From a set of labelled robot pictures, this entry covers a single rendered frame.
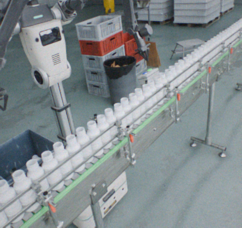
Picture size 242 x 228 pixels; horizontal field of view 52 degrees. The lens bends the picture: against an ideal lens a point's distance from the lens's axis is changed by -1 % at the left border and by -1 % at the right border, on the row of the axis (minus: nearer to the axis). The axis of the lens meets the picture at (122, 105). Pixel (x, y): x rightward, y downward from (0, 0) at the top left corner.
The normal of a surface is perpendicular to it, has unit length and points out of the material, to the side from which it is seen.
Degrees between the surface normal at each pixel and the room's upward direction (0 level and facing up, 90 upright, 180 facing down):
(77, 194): 90
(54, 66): 90
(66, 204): 90
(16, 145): 90
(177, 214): 0
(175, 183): 0
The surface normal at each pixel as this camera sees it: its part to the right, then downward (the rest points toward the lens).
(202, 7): -0.59, 0.44
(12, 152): 0.77, 0.24
